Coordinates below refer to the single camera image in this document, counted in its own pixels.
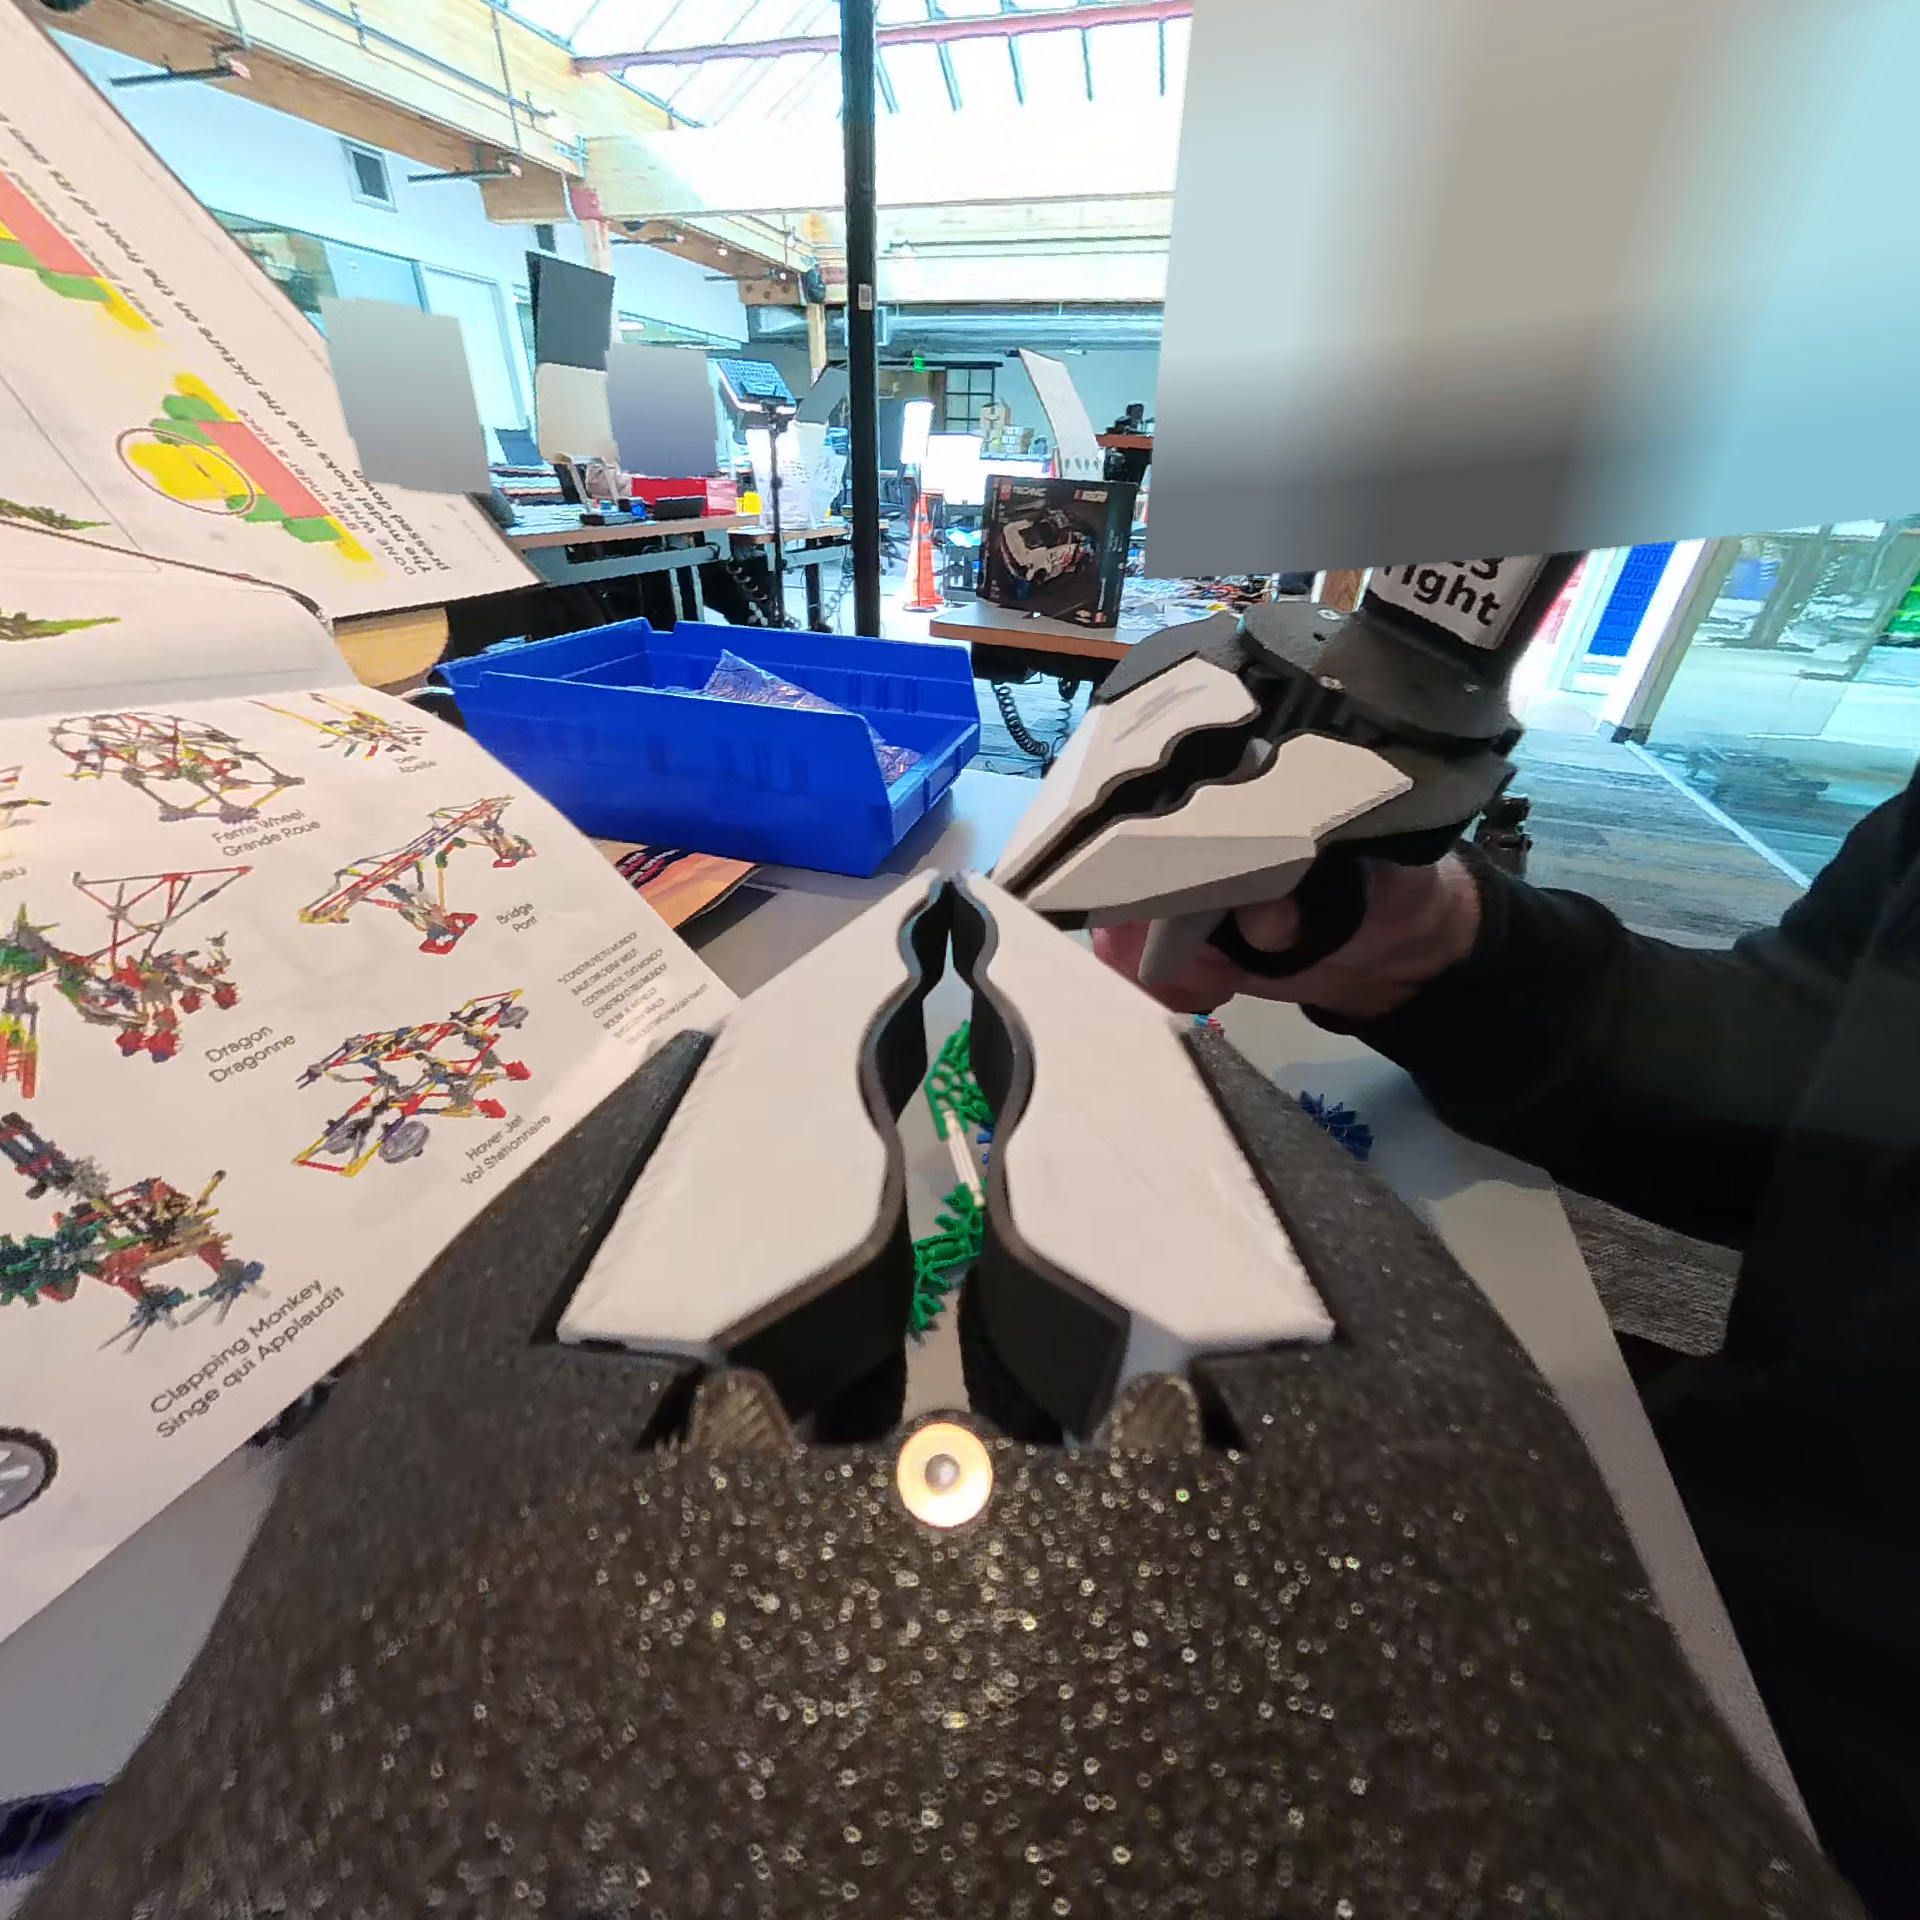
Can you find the clear plastic parts bag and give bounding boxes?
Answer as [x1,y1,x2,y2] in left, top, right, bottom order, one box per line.
[667,645,926,781]

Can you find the pile of green connector pieces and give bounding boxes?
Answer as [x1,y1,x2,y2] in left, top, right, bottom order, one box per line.
[904,1019,1003,1339]

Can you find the person's dark clothing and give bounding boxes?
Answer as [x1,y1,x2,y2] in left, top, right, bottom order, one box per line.
[1628,1232,1920,1920]

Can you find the blue plastic bin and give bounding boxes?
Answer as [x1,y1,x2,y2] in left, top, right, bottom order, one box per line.
[437,614,983,880]

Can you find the black vertical pole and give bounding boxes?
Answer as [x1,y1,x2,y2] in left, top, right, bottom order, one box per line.
[835,0,887,638]

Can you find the toy car box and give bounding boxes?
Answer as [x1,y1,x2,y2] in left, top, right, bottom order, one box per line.
[980,474,1139,631]

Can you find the brick figure task sheet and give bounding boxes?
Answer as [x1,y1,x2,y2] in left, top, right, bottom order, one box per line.
[0,0,544,621]

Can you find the person's right hand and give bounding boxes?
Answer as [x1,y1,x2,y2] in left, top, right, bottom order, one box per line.
[1091,852,1486,1025]

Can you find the wooden side table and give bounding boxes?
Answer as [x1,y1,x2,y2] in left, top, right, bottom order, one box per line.
[930,600,1150,666]

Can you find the round wooden table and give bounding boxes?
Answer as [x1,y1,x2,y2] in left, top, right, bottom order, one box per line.
[332,606,455,696]

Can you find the tripod studio light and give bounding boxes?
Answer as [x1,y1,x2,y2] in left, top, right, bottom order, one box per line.
[720,356,799,530]

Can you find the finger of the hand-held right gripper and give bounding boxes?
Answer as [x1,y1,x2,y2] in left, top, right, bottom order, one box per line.
[990,653,1263,891]
[1028,731,1418,934]

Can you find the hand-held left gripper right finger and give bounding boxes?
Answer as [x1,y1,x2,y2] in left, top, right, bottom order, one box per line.
[953,867,1339,1450]

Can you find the background office desk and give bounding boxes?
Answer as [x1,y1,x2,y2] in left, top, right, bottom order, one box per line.
[496,501,854,634]

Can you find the black flat panel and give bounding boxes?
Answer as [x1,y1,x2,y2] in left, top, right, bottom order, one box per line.
[525,251,616,374]

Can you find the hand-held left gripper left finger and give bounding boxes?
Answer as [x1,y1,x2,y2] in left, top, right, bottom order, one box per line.
[560,867,951,1425]

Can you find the toy model instruction sheet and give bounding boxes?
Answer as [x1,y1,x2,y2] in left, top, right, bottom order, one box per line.
[0,515,741,1653]

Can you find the person's right forearm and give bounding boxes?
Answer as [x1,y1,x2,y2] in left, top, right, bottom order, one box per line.
[1309,771,1920,1249]

